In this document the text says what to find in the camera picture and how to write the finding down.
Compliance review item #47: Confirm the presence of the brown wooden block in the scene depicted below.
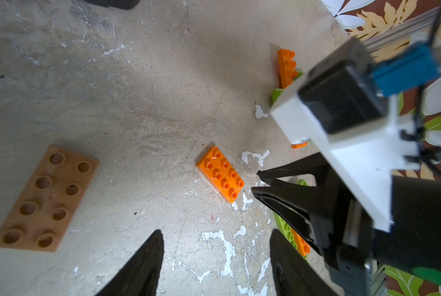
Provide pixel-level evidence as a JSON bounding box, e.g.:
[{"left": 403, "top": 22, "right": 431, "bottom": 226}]
[{"left": 0, "top": 145, "right": 100, "bottom": 253}]

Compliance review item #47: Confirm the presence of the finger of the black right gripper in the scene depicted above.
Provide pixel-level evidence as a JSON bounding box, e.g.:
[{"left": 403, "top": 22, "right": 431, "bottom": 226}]
[{"left": 257, "top": 152, "right": 330, "bottom": 187}]

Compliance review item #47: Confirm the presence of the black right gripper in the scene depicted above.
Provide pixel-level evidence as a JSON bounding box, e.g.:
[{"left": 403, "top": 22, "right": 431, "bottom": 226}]
[{"left": 252, "top": 165, "right": 441, "bottom": 296}]

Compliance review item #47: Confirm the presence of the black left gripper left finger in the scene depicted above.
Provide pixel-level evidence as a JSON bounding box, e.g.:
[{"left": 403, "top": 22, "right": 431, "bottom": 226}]
[{"left": 98, "top": 229, "right": 164, "bottom": 296}]

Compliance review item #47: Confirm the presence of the long orange lego plate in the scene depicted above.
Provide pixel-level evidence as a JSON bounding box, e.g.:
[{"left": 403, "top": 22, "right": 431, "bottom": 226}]
[{"left": 277, "top": 48, "right": 298, "bottom": 89}]

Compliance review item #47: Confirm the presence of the lime green lego plate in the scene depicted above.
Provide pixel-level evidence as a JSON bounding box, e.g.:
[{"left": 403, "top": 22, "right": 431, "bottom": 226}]
[
  {"left": 272, "top": 179, "right": 310, "bottom": 260},
  {"left": 271, "top": 88, "right": 283, "bottom": 104}
]

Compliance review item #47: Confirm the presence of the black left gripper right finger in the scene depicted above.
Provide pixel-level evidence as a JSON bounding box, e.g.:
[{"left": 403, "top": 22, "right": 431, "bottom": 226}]
[{"left": 269, "top": 229, "right": 337, "bottom": 296}]

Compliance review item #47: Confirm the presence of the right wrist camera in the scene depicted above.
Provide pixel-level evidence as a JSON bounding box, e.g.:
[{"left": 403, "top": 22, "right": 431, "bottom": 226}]
[{"left": 270, "top": 38, "right": 439, "bottom": 232}]

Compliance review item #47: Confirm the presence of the black toolbox yellow handle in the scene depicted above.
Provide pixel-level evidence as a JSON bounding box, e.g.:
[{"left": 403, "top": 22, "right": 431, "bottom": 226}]
[{"left": 85, "top": 0, "right": 140, "bottom": 11}]

